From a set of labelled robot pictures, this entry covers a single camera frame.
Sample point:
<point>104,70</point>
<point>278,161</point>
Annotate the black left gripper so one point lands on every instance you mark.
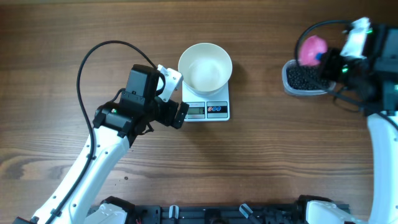
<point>171,107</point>

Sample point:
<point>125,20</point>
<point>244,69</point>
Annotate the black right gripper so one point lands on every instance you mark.
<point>327,61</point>

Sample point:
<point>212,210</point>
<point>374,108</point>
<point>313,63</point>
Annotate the pink scoop with blue handle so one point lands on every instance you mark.
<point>312,50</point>

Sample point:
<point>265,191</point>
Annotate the white digital kitchen scale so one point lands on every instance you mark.
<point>206,108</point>

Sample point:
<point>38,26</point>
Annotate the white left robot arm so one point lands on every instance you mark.
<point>114,129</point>

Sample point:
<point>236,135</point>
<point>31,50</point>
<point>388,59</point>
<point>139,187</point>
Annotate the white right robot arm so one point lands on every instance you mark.
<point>367,65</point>

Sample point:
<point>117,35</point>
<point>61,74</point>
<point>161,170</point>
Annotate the white round bowl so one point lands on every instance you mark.
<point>205,68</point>

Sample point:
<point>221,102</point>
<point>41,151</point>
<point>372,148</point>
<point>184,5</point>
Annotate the black beans in container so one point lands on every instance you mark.
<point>296,79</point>

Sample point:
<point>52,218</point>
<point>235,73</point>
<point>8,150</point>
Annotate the clear plastic container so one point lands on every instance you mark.
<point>289,90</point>

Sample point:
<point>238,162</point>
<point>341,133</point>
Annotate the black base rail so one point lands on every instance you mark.
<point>284,213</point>

